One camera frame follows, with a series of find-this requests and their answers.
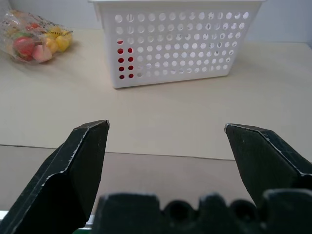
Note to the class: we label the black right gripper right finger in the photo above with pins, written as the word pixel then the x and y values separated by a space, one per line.
pixel 265 161

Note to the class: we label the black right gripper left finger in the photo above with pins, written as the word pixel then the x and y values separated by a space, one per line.
pixel 73 170

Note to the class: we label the red object inside basket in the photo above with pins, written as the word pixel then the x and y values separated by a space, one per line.
pixel 124 61

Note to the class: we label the clear bag of toy fruit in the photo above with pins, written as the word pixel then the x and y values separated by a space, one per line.
pixel 34 39

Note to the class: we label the white perforated plastic basket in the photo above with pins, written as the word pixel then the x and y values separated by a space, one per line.
pixel 173 44

